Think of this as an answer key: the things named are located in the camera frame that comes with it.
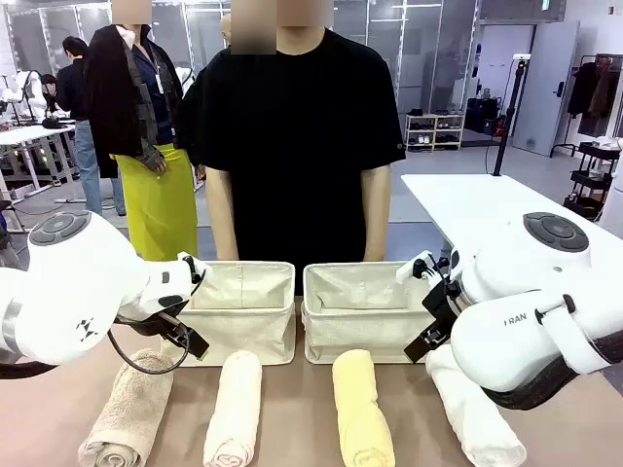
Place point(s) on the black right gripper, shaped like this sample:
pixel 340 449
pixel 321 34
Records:
pixel 440 304

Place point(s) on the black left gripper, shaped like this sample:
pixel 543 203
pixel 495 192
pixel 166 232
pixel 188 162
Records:
pixel 177 335

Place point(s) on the yellow towel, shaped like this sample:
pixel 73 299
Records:
pixel 362 413

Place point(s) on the beige towel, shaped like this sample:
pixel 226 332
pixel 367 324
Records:
pixel 131 413

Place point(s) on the white towel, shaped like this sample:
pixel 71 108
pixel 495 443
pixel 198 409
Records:
pixel 477 428

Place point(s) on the person's left forearm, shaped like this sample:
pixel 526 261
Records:
pixel 376 228

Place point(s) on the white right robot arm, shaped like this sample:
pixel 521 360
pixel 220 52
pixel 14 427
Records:
pixel 511 272

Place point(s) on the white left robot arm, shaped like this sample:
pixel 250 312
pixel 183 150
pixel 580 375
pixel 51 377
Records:
pixel 73 292

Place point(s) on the person's right forearm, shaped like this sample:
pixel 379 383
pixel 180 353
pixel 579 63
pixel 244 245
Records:
pixel 224 228

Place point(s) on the cream fabric basket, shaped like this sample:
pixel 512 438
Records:
pixel 355 331
pixel 243 331

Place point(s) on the pink rolled towel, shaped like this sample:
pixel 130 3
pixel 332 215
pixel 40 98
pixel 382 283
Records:
pixel 233 413

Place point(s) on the white side table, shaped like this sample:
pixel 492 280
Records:
pixel 462 204

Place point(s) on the wooden shoe rack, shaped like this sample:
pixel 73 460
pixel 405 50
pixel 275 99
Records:
pixel 435 131

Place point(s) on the person in black t-shirt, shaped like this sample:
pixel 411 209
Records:
pixel 297 146

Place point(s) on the black utility cart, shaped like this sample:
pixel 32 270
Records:
pixel 591 180

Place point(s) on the black suitcases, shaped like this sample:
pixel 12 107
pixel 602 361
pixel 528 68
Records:
pixel 482 114

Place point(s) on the black tripod pole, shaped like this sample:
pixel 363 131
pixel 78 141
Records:
pixel 508 121

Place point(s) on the white background work table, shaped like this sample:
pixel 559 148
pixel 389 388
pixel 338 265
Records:
pixel 29 133

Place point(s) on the grey door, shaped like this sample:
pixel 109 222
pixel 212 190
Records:
pixel 545 97

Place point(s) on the man in black shirt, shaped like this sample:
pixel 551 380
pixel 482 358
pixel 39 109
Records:
pixel 80 97

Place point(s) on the black clothes rack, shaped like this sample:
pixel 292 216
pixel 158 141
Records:
pixel 596 97

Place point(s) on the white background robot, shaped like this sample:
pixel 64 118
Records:
pixel 26 87

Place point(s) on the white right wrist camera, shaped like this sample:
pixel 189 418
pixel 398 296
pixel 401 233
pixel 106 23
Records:
pixel 414 267

